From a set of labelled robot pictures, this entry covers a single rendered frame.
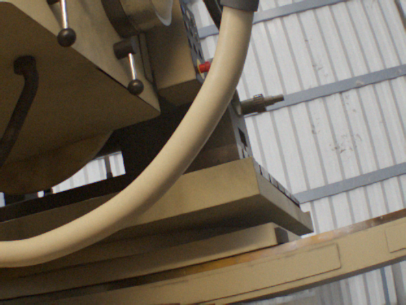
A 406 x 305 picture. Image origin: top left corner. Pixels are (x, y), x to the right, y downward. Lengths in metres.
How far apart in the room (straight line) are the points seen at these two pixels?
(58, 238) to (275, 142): 8.19
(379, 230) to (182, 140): 1.16
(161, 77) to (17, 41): 0.57
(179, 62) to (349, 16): 7.84
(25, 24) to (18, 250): 0.40
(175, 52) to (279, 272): 0.66
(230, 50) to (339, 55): 8.47
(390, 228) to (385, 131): 7.04
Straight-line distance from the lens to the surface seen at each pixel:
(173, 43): 1.64
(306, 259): 1.85
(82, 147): 1.72
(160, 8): 1.46
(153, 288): 1.95
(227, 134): 1.82
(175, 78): 1.60
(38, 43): 1.16
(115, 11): 1.44
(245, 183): 1.72
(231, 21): 0.73
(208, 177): 1.75
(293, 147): 8.90
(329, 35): 9.33
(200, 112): 0.74
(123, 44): 1.41
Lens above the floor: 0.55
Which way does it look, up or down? 14 degrees up
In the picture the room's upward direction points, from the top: 12 degrees counter-clockwise
